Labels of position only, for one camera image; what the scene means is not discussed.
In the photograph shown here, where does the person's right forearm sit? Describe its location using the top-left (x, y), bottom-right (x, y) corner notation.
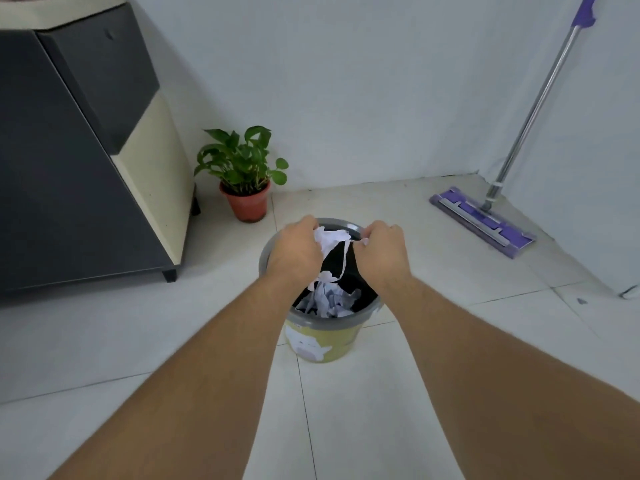
top-left (374, 275), bottom-right (640, 480)

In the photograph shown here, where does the terracotta plant pot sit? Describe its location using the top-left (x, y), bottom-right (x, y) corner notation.
top-left (219, 180), bottom-right (272, 224)

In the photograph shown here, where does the person's left forearm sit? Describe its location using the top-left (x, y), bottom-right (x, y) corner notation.
top-left (48, 273), bottom-right (301, 480)

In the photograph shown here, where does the person's right hand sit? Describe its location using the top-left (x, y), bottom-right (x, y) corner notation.
top-left (352, 221), bottom-right (414, 296)

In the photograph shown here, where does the white paper piece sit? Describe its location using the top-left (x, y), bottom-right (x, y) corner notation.
top-left (313, 227), bottom-right (352, 259)

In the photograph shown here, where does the person's left hand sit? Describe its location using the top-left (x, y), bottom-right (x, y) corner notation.
top-left (265, 216), bottom-right (325, 290)

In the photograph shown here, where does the dark grey and cream cabinet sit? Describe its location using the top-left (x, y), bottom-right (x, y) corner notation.
top-left (0, 0), bottom-right (202, 296)

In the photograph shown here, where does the white torn paper strip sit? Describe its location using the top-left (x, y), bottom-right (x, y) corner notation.
top-left (307, 238), bottom-right (370, 291)

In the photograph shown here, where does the green leafy plant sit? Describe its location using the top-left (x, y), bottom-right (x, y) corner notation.
top-left (194, 126), bottom-right (290, 197)

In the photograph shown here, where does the yellow bin with grey rim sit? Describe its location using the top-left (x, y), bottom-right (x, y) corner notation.
top-left (258, 218), bottom-right (385, 364)

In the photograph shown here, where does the black bin bag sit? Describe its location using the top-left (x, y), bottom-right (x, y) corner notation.
top-left (291, 225), bottom-right (379, 315)

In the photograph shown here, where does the crumpled white paper waste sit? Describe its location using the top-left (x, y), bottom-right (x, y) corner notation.
top-left (296, 281), bottom-right (362, 319)

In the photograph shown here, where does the purple flat mop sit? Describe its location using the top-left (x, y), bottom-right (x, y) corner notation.
top-left (429, 0), bottom-right (599, 259)

